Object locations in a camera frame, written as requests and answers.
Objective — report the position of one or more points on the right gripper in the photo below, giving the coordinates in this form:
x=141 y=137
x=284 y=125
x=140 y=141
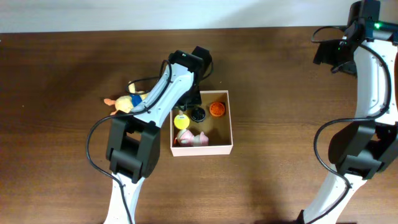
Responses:
x=324 y=53

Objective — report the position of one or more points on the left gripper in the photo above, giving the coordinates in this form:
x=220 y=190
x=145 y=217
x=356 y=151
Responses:
x=183 y=107

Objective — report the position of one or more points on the black round puck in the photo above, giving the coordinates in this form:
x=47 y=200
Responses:
x=198 y=114

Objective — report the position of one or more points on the yellow wooden rattle drum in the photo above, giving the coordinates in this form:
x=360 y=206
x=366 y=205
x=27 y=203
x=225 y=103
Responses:
x=181 y=120

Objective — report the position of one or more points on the orange round puck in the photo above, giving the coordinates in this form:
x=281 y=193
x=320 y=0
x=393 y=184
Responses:
x=217 y=109

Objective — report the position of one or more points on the pink white bunny figurine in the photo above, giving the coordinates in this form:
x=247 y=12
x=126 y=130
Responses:
x=186 y=138

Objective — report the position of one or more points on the yellow plush duck toy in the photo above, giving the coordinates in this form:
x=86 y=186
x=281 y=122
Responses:
x=128 y=102

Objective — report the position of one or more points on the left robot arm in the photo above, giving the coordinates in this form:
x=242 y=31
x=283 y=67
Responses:
x=133 y=148

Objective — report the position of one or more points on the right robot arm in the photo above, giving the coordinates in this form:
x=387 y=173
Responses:
x=368 y=144

